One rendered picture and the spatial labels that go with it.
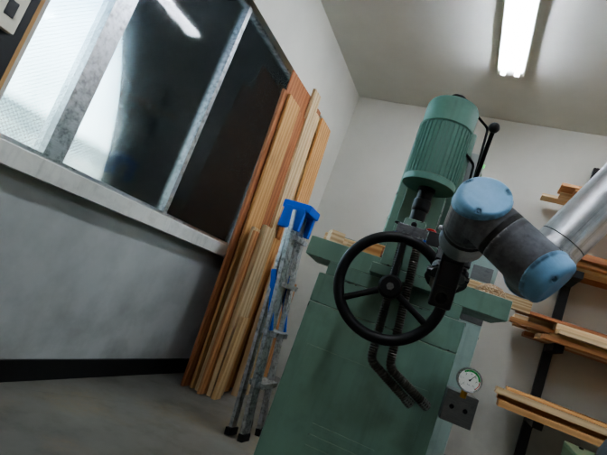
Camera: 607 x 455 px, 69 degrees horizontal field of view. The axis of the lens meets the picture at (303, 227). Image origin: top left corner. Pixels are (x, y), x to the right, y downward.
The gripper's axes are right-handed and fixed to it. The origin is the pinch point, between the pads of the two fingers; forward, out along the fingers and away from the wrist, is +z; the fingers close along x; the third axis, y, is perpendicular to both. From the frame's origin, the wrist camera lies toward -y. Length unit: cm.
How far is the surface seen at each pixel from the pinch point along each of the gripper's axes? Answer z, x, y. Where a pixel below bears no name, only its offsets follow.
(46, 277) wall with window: 58, 142, -22
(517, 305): 34.2, -25.3, 21.7
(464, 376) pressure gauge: 22.4, -13.4, -9.3
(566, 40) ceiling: 80, -35, 229
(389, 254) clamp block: 11.1, 14.4, 12.0
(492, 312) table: 21.8, -16.6, 10.5
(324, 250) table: 21.3, 33.8, 11.8
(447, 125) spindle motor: 11, 11, 64
